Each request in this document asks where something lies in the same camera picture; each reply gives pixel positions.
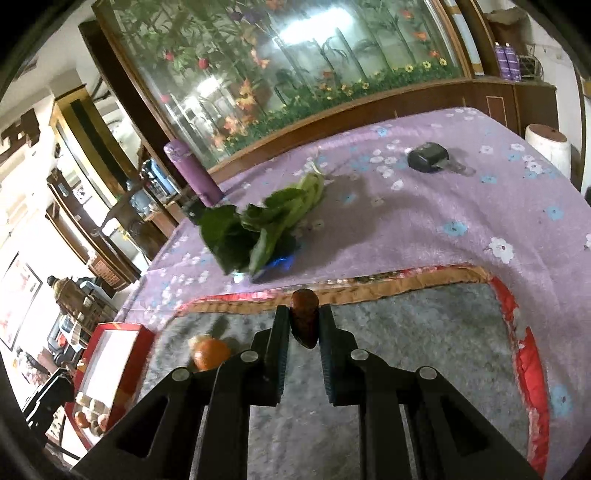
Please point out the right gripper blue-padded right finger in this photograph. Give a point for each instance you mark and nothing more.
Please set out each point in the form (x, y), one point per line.
(341, 375)

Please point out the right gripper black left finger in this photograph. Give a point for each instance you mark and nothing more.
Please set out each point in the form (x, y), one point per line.
(275, 359)

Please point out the orange tangerine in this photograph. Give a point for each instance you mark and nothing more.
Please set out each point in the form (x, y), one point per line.
(211, 355)
(81, 420)

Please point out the beige fruit chunk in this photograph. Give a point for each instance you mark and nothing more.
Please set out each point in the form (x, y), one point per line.
(195, 341)

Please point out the red white shallow box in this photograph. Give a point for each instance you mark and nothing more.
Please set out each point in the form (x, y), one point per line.
(108, 376)

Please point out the seated person in brown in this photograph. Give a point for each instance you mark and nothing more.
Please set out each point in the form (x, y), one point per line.
(73, 300)

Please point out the grey fuzzy mat red trim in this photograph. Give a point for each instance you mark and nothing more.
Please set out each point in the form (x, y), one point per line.
(463, 321)

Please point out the green leafy vegetable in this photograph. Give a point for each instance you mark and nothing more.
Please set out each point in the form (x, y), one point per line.
(247, 241)

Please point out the purple floral tablecloth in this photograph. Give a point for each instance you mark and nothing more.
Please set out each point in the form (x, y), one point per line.
(511, 213)

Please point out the black car key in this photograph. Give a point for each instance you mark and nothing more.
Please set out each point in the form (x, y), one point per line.
(431, 158)

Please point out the purple water bottle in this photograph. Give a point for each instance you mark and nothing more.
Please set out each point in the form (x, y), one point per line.
(193, 172)

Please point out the glass floral display panel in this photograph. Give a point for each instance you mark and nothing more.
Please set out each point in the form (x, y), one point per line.
(225, 74)

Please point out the purple spray cans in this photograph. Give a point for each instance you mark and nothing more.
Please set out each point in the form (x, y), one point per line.
(508, 62)

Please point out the framed wall painting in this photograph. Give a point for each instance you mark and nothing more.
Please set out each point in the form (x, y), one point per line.
(19, 288)

